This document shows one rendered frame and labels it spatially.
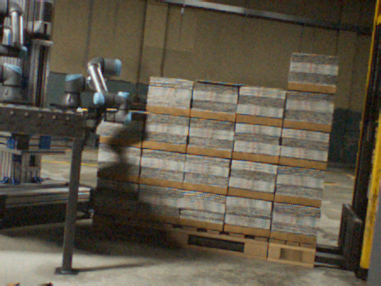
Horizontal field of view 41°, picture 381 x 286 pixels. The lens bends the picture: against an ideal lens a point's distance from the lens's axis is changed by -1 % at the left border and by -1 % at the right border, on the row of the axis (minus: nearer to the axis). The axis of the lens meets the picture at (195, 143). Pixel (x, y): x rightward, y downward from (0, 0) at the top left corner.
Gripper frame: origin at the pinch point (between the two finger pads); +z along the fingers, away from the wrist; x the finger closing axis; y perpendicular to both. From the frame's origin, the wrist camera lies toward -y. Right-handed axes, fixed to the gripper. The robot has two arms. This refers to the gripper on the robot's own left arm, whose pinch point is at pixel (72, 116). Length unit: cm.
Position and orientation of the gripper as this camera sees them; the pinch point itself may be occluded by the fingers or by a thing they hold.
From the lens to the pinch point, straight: 323.5
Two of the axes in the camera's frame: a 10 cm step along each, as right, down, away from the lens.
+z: -9.7, -0.9, -2.2
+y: 1.1, -9.9, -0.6
